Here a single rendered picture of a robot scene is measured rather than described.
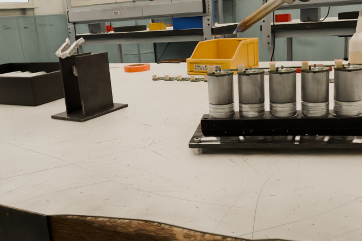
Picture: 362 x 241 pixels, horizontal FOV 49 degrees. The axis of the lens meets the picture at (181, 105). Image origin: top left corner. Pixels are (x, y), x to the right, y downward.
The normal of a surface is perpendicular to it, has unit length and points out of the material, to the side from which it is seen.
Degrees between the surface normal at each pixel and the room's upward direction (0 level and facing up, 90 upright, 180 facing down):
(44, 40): 90
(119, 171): 0
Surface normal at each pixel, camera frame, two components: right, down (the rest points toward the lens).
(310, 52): -0.46, 0.24
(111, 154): -0.07, -0.97
